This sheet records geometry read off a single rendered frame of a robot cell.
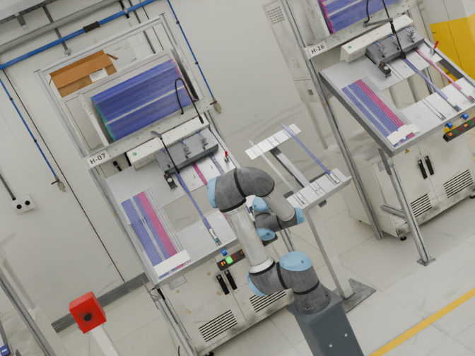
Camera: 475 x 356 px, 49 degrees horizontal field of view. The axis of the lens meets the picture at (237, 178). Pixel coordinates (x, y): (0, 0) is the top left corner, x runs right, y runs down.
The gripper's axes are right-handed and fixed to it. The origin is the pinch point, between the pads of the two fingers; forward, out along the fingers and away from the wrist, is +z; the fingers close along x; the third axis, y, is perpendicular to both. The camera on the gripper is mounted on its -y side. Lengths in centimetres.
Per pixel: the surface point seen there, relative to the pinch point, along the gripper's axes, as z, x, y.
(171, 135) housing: -6, -14, -74
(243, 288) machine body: 52, -18, 5
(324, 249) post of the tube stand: 34.3, 31.1, 15.4
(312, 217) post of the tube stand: 19.8, 32.4, 0.3
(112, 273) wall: 176, -96, -104
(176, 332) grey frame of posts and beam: 23, -62, 17
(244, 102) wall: 120, 75, -162
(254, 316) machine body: 66, -19, 20
